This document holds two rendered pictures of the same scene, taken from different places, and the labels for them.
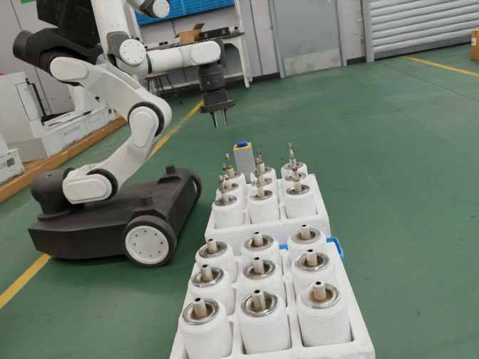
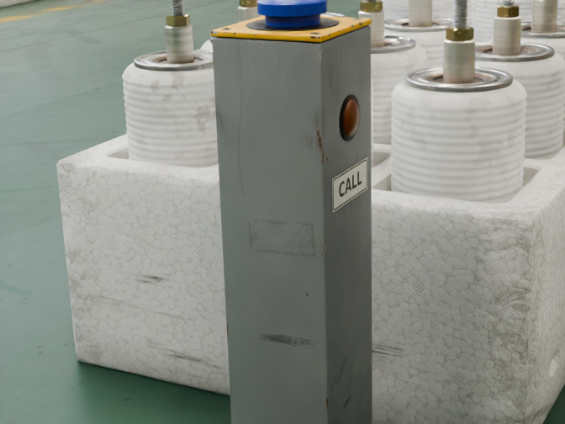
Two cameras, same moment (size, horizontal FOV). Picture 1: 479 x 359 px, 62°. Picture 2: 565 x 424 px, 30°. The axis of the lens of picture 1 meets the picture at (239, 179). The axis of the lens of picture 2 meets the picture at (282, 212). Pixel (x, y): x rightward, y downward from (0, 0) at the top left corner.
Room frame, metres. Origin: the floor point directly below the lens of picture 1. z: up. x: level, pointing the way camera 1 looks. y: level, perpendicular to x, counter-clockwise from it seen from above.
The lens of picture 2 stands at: (2.17, 0.17, 0.40)
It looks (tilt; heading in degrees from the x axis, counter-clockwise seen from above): 18 degrees down; 201
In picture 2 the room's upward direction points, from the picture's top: 2 degrees counter-clockwise
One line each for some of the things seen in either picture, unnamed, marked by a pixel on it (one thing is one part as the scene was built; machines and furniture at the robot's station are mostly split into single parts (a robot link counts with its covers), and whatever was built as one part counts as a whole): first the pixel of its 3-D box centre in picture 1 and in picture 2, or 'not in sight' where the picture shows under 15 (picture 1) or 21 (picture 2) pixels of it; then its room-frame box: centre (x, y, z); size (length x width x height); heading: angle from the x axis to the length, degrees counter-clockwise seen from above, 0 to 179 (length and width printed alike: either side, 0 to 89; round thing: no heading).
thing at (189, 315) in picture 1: (201, 311); not in sight; (0.66, 0.13, 0.25); 0.08 x 0.08 x 0.01
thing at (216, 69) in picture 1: (209, 58); not in sight; (1.44, 0.02, 0.69); 0.11 x 0.11 x 0.11; 24
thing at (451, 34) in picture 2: not in sight; (459, 33); (1.43, 0.03, 0.29); 0.02 x 0.02 x 0.01; 46
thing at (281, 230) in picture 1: (269, 223); (372, 223); (1.29, -0.07, 0.09); 0.39 x 0.39 x 0.18; 82
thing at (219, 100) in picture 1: (214, 92); not in sight; (1.43, 0.03, 0.57); 0.13 x 0.10 x 0.12; 98
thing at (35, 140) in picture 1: (51, 104); not in sight; (4.12, 1.69, 0.45); 1.51 x 0.57 x 0.74; 170
